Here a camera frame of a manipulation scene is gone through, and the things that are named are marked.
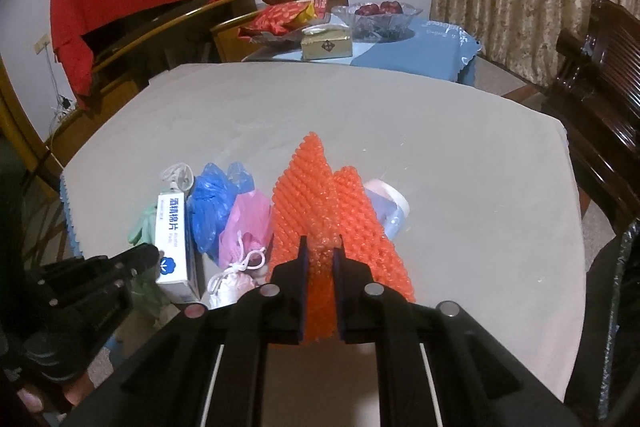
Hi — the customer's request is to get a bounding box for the white cord bundle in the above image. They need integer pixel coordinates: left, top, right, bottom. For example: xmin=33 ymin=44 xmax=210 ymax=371
xmin=160 ymin=163 xmax=195 ymax=196

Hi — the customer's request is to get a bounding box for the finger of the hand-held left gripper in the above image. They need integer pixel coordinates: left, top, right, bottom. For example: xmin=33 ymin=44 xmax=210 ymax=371
xmin=82 ymin=243 xmax=162 ymax=294

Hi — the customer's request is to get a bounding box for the dark wooden chair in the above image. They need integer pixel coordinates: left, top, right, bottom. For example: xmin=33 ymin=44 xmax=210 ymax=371
xmin=540 ymin=0 xmax=640 ymax=233

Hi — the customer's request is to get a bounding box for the white cardboard box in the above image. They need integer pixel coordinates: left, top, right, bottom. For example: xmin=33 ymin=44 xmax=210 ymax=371
xmin=155 ymin=192 xmax=202 ymax=303

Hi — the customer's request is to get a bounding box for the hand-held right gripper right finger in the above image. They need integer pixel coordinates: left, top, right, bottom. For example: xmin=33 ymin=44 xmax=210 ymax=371
xmin=334 ymin=243 xmax=584 ymax=427

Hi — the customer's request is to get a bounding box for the blue plastic bag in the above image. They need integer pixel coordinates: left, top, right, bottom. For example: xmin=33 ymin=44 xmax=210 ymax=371
xmin=187 ymin=162 xmax=257 ymax=255

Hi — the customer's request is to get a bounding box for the blue tablecloth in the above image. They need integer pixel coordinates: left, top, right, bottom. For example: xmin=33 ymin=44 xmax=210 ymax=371
xmin=242 ymin=14 xmax=484 ymax=86

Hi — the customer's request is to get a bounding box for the white plastic bag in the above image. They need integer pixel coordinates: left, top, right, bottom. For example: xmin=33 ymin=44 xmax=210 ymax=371
xmin=207 ymin=252 xmax=267 ymax=310

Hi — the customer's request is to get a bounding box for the person's left hand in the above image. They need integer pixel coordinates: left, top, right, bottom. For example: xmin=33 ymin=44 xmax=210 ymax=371
xmin=12 ymin=372 xmax=96 ymax=415

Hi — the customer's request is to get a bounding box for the pink mesh bag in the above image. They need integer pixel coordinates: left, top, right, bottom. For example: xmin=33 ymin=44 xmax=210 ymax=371
xmin=218 ymin=191 xmax=273 ymax=269

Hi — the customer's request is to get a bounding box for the gold tissue box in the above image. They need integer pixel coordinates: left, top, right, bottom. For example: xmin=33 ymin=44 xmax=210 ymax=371
xmin=300 ymin=27 xmax=353 ymax=60

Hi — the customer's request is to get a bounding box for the red snack bag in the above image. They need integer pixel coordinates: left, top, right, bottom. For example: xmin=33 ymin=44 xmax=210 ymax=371
xmin=237 ymin=0 xmax=317 ymax=40

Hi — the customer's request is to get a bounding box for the orange bubble wrap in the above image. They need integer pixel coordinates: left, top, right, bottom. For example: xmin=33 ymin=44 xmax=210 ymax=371
xmin=265 ymin=132 xmax=417 ymax=343

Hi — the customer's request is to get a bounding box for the glass fruit bowl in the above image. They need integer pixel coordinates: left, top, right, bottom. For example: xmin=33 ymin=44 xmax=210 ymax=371
xmin=331 ymin=1 xmax=423 ymax=42

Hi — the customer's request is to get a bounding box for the green rubber glove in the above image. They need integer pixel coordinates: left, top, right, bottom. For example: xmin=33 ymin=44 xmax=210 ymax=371
xmin=127 ymin=202 xmax=173 ymax=323

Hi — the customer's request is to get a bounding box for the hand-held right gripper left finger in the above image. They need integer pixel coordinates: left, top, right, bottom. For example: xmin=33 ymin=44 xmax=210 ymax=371
xmin=60 ymin=235 xmax=308 ymax=427

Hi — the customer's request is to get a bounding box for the white power cable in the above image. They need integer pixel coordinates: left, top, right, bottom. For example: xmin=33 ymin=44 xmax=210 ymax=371
xmin=47 ymin=49 xmax=78 ymax=125

